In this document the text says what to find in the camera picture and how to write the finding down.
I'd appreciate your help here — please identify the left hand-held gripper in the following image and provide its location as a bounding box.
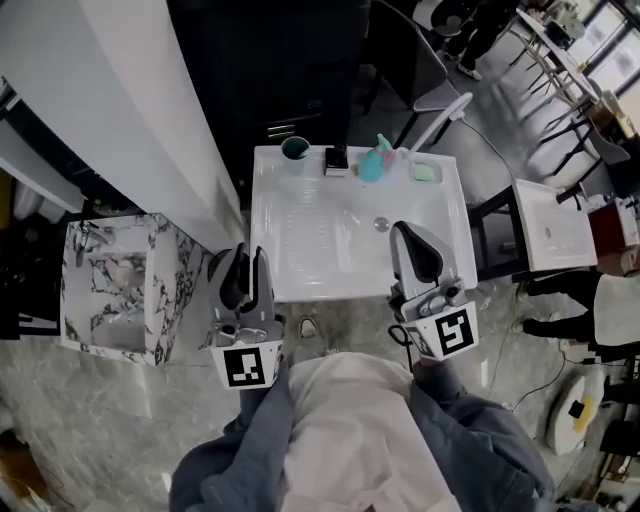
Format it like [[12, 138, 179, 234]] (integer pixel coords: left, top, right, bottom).
[[207, 242, 287, 390]]

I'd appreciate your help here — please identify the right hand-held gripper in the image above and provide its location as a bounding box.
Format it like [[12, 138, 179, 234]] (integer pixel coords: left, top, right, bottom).
[[388, 220, 480, 361]]

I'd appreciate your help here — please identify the person's right forearm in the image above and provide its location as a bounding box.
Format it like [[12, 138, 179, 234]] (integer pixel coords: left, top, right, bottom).
[[408, 358, 559, 512]]

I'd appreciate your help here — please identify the person's left forearm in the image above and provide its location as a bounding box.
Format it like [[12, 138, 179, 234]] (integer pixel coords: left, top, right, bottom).
[[168, 355, 304, 512]]

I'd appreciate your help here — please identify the grey cup with teal inside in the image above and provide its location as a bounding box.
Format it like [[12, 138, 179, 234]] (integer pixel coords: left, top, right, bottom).
[[280, 135, 313, 177]]

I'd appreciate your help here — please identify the marble pattern sink cabinet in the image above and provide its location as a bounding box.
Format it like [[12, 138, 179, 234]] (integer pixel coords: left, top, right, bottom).
[[59, 212, 216, 367]]

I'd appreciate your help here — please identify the black metal stand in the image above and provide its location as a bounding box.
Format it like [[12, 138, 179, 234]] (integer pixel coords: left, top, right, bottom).
[[467, 183, 532, 283]]

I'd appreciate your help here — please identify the white soap dish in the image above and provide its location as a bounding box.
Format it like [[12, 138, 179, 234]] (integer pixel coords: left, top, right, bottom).
[[408, 158, 445, 184]]

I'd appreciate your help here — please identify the small white sink basin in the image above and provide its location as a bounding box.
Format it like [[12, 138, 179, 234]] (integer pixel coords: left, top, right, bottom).
[[513, 178, 600, 272]]

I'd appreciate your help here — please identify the chrome faucet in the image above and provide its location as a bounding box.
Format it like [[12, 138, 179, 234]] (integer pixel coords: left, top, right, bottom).
[[73, 221, 115, 265]]

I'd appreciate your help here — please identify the person's light pink top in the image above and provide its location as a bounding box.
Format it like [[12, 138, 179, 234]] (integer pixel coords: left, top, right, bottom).
[[279, 351, 459, 512]]

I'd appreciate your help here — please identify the grey mesh chair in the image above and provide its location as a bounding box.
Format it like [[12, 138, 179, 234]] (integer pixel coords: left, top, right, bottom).
[[367, 0, 460, 119]]

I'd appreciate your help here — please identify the black cabinet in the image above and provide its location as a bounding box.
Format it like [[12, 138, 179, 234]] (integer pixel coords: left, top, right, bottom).
[[167, 0, 374, 149]]

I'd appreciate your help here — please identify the round white disc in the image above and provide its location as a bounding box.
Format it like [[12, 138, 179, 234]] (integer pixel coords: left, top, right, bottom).
[[543, 373, 607, 455]]

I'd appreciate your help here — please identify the long white table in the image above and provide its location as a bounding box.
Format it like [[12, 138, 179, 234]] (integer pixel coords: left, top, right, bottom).
[[514, 4, 609, 109]]

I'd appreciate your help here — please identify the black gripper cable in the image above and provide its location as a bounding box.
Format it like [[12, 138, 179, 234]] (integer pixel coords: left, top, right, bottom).
[[387, 323, 417, 374]]

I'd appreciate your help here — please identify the white flexible hose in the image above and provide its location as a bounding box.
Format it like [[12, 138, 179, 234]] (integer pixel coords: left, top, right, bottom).
[[397, 91, 475, 166]]

